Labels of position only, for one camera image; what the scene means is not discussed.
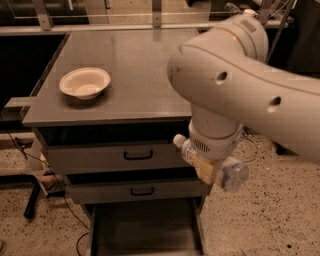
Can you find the black stand leg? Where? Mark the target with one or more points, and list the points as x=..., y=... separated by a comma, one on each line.
x=30, y=208

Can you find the metal diagonal rod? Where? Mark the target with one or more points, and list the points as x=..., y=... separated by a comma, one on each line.
x=284, y=19

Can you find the blue plastic water bottle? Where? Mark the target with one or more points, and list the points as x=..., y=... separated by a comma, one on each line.
x=232, y=174

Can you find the grey drawer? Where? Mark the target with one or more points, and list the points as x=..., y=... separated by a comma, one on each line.
x=169, y=227
x=75, y=150
x=125, y=186

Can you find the grey drawer cabinet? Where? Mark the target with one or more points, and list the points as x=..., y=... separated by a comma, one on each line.
x=138, y=95

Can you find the grey top drawer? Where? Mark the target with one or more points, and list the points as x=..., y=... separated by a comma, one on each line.
x=75, y=150

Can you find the grey left bracket block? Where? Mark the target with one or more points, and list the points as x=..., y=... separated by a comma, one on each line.
x=16, y=108

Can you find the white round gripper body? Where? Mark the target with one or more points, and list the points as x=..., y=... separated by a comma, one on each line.
x=213, y=147

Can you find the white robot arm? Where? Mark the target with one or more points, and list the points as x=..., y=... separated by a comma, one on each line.
x=224, y=75

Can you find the white power strip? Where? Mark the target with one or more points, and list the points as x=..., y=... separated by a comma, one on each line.
x=233, y=10

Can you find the white paper bowl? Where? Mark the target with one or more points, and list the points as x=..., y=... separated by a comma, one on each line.
x=84, y=83

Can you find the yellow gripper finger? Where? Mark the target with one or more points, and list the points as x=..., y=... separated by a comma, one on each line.
x=206, y=169

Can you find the grey bottom drawer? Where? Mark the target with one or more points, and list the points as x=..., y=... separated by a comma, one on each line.
x=169, y=227

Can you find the grey middle drawer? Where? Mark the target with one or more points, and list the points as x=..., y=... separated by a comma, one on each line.
x=125, y=186

